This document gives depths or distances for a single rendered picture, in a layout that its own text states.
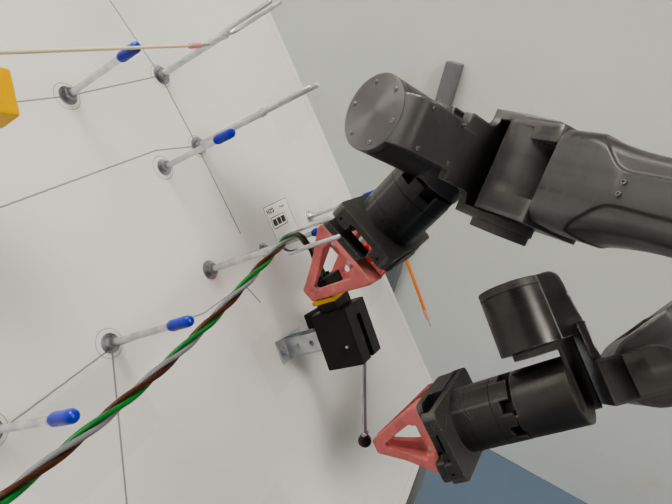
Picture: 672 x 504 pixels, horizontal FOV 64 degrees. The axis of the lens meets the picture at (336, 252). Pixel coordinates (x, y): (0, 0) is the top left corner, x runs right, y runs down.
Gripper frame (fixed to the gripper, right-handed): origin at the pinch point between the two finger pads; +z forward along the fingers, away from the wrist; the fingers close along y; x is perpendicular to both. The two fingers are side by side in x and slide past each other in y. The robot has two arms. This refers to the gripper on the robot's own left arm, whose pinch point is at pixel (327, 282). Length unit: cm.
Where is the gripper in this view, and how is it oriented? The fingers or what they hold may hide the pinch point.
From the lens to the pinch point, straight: 52.0
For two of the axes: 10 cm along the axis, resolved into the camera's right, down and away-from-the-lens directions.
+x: 6.5, 7.5, -1.5
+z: -6.1, 6.3, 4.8
